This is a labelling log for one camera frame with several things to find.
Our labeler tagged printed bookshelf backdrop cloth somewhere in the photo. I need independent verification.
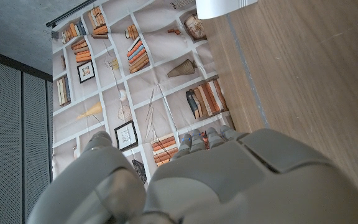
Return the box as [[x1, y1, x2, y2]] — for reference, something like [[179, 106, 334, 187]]
[[51, 0, 236, 187]]

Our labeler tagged white kitchen timer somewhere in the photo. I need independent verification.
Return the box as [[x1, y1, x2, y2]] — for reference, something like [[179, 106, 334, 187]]
[[195, 0, 259, 20]]

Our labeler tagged black backdrop pole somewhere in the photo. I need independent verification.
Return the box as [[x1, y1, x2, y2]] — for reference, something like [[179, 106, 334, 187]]
[[45, 0, 96, 29]]

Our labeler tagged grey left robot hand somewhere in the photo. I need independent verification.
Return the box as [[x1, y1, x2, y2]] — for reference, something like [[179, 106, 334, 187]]
[[26, 125, 358, 224]]

